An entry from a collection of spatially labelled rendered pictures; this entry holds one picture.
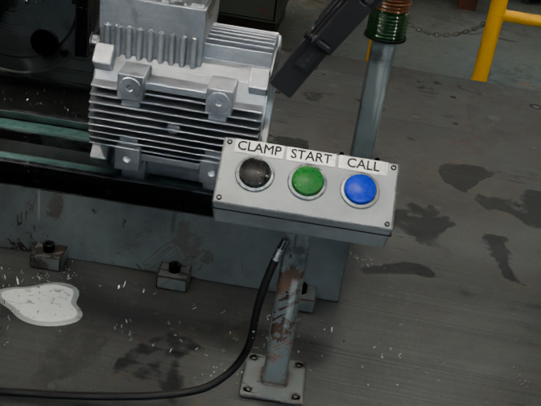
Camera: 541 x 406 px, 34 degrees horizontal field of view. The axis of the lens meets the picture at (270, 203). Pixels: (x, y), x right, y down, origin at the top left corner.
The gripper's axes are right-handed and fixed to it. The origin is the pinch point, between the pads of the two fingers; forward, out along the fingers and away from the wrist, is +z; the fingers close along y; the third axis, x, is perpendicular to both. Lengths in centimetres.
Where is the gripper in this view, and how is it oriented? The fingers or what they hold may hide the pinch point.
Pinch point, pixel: (299, 65)
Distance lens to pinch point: 99.2
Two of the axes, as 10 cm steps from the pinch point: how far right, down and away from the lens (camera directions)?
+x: 7.9, 5.6, 2.3
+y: -1.0, 4.9, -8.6
